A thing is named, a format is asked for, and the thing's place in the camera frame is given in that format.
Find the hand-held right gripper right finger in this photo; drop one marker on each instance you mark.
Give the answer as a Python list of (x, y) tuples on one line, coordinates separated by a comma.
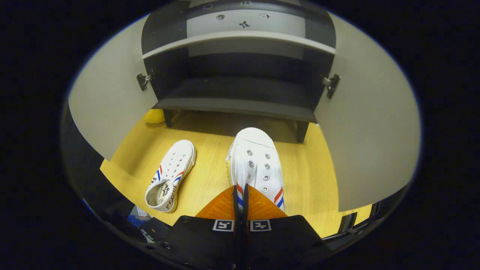
[(245, 204)]

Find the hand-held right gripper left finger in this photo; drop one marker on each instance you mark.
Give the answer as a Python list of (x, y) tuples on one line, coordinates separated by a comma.
[(235, 204)]

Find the white canvas shoe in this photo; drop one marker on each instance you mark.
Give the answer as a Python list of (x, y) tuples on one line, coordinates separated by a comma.
[(176, 161), (255, 157)]

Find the white grey shoe cabinet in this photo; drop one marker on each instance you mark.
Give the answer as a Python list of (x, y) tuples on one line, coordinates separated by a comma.
[(240, 90)]

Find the white shoe cabinet door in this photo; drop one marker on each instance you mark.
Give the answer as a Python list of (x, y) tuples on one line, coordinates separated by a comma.
[(112, 93), (371, 123)]

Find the yellow plush toy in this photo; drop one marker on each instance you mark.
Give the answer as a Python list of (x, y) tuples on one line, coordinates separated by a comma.
[(153, 117)]

